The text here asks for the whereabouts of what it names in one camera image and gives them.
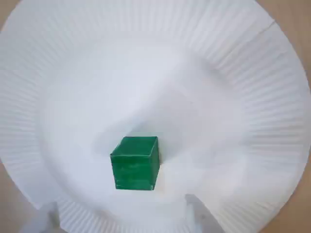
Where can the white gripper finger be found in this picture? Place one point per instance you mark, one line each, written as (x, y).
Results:
(194, 216)
(47, 221)

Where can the white paper plate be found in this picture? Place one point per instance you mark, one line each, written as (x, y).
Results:
(155, 72)

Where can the green cube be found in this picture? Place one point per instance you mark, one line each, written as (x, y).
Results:
(134, 167)

